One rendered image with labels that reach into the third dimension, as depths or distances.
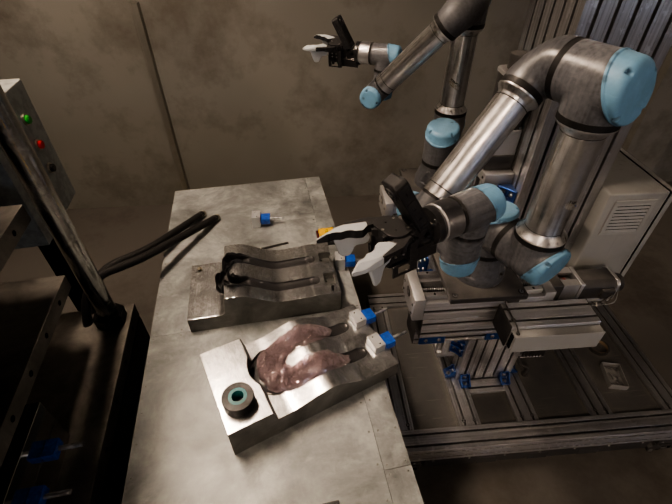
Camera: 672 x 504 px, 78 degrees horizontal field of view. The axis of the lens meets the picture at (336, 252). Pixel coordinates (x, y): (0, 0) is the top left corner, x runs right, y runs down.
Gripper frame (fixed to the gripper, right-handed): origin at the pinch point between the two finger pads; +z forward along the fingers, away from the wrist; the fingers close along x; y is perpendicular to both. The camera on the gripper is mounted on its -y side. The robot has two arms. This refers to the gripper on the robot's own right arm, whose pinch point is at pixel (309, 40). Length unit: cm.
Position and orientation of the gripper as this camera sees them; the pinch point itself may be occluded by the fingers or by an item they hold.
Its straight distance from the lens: 176.8
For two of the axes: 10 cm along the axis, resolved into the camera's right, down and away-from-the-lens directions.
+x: 3.6, -7.1, 6.1
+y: 0.5, 6.6, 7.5
